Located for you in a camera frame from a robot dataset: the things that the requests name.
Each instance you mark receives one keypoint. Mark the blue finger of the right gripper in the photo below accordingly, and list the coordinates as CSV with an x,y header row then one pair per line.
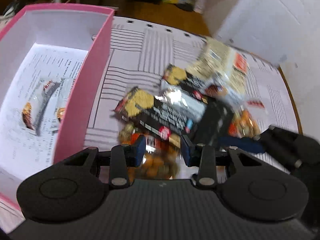
x,y
245,144

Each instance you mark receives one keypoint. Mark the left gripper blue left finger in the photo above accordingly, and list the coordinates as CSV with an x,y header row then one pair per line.
x,y
134,153

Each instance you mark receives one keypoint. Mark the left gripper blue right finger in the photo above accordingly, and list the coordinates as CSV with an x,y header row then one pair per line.
x,y
190,152

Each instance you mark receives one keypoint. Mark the clear bag of mixed nuts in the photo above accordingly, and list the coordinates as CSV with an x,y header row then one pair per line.
x,y
160,158

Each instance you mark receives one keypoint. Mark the black cracker snack pack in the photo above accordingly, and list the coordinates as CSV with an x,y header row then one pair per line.
x,y
173,112

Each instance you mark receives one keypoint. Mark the large cream snack bag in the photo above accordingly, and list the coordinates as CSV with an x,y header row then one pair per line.
x,y
221,69

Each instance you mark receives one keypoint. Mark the small red sachet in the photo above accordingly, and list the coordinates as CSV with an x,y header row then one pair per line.
x,y
255,103

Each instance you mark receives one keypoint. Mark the small white snack packet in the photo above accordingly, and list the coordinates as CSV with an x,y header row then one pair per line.
x,y
34,110

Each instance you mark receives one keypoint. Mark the pink cardboard box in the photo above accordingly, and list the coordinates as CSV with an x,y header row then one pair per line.
x,y
53,56

